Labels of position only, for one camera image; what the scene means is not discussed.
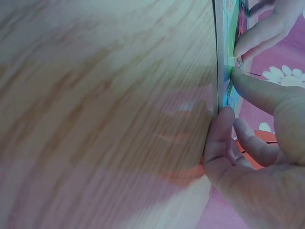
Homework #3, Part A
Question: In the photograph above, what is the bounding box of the person's left hand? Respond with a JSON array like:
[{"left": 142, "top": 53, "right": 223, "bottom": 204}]
[{"left": 234, "top": 0, "right": 301, "bottom": 63}]

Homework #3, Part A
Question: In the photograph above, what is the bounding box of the person's right hand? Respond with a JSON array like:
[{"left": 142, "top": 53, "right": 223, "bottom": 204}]
[{"left": 203, "top": 67, "right": 305, "bottom": 229}]

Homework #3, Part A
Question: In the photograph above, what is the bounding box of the colourful picture board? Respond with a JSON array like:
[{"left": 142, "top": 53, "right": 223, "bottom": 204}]
[{"left": 215, "top": 0, "right": 251, "bottom": 119}]

